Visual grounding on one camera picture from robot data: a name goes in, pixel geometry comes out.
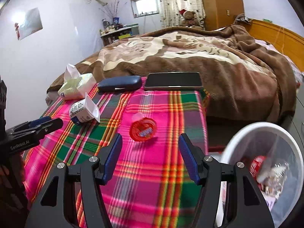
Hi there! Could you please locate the clear plastic bottle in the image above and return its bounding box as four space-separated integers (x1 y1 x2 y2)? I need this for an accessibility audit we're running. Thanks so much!
249 155 290 199

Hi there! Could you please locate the white trash bin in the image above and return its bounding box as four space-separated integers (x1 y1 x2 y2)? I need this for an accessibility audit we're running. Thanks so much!
221 122 303 227

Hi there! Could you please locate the person's left hand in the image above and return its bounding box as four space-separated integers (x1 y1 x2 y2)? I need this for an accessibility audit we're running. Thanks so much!
1 153 26 188

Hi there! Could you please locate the pink plaid tablecloth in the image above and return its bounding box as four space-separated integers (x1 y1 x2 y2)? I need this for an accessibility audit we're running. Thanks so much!
25 88 210 227

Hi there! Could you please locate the tissue pack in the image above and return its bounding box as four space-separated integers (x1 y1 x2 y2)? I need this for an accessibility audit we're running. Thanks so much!
58 64 96 100

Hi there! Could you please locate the dark blue glasses case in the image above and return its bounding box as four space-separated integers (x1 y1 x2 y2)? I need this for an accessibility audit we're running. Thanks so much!
97 76 142 93

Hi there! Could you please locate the black tablet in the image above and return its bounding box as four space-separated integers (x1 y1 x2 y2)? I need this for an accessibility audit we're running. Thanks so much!
144 72 203 91

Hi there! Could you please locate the brown patterned blanket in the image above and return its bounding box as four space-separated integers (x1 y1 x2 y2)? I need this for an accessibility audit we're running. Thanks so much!
46 24 299 124

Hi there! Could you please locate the shelf with items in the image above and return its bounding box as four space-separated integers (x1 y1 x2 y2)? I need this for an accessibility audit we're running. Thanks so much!
99 19 139 46

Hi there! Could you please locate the dried branches vase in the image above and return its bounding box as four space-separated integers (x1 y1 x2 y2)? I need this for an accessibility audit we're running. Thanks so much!
101 0 120 25

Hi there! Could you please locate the teddy bear santa hat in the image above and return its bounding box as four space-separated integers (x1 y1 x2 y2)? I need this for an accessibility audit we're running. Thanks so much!
179 9 201 27

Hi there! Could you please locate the wooden headboard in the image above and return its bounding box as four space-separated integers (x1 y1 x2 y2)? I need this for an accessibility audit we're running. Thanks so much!
243 20 304 72

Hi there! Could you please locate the window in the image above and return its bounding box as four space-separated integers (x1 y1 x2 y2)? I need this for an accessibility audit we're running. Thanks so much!
130 0 159 18

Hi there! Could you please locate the wooden wardrobe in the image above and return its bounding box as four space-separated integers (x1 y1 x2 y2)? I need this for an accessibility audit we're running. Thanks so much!
202 0 244 30

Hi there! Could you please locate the patterned curtain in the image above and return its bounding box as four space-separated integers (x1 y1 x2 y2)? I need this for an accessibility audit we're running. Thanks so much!
157 0 206 28

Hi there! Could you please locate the wall poster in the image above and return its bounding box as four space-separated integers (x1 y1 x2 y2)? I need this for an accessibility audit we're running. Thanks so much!
13 8 43 40

